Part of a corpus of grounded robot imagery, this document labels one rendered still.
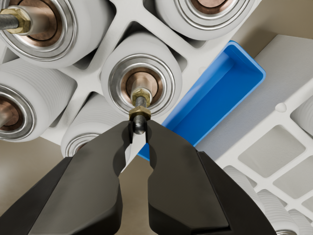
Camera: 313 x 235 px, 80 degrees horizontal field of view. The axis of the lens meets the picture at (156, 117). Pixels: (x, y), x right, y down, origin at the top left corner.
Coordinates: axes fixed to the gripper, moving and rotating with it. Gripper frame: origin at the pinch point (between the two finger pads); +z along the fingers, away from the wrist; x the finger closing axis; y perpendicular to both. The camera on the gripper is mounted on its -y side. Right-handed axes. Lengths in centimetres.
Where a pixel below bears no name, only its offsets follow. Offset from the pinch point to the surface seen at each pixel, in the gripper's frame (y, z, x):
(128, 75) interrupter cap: -0.8, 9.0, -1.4
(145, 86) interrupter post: -0.3, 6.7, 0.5
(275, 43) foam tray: -0.8, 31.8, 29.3
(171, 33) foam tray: -4.4, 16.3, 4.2
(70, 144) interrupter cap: 8.0, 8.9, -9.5
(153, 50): -3.3, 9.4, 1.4
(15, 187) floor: 43, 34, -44
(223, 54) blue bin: 1.9, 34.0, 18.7
